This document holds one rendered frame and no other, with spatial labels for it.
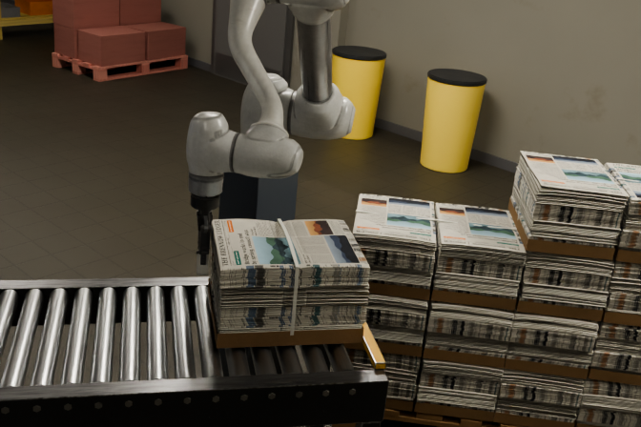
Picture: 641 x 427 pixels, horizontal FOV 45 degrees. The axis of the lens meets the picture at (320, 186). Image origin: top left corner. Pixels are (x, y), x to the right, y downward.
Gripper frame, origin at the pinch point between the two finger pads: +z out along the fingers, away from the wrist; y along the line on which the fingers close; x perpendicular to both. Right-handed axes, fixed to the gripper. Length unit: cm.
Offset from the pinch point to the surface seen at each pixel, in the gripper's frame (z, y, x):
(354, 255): -10.0, -17.2, -36.6
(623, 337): 37, 13, -144
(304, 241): -9.9, -8.4, -25.5
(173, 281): 13.0, 13.7, 7.1
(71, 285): 13.1, 12.7, 35.1
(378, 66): 31, 400, -166
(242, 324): 6.1, -22.0, -8.6
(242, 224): -10.4, 1.6, -10.4
